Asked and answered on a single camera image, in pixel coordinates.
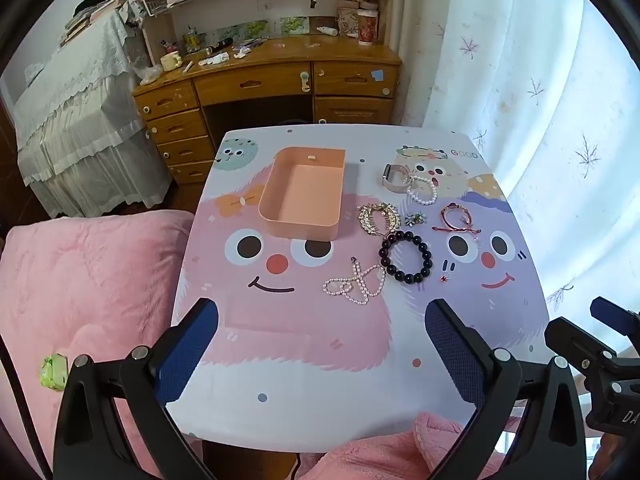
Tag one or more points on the red paper cup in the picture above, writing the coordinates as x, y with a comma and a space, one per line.
366, 27

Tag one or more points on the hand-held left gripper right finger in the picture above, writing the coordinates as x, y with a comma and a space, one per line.
452, 355

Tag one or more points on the wooden desk with drawers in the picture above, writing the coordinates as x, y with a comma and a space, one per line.
260, 82

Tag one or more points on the green plastic toy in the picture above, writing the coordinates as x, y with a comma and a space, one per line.
53, 372

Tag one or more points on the small green brooch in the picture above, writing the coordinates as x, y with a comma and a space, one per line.
415, 218

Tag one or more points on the stack of books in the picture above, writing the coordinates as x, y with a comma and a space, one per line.
90, 17

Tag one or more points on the pink plastic tray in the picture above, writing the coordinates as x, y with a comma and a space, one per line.
300, 195

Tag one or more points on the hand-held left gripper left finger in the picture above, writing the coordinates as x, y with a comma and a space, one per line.
187, 352

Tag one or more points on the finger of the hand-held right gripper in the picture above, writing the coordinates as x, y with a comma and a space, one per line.
607, 310
570, 336

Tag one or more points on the pink fleece clothing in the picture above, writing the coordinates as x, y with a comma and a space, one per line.
380, 455

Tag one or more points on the yellow mug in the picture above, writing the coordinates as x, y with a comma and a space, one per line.
171, 62

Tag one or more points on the pink fluffy blanket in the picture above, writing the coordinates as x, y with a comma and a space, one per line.
100, 285

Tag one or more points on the white cloth covered furniture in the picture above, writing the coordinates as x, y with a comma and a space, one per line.
75, 110

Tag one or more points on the black torch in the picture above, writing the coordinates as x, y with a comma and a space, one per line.
220, 46

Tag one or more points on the wooden desk hutch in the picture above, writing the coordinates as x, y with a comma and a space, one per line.
210, 20

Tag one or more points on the cartoon printed table cover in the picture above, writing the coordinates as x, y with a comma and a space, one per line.
325, 360

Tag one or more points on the white floral curtain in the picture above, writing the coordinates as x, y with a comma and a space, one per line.
525, 85

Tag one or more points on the floral gift bag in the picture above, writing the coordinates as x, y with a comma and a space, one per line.
347, 21

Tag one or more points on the white tube bottle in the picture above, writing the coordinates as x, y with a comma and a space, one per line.
326, 31

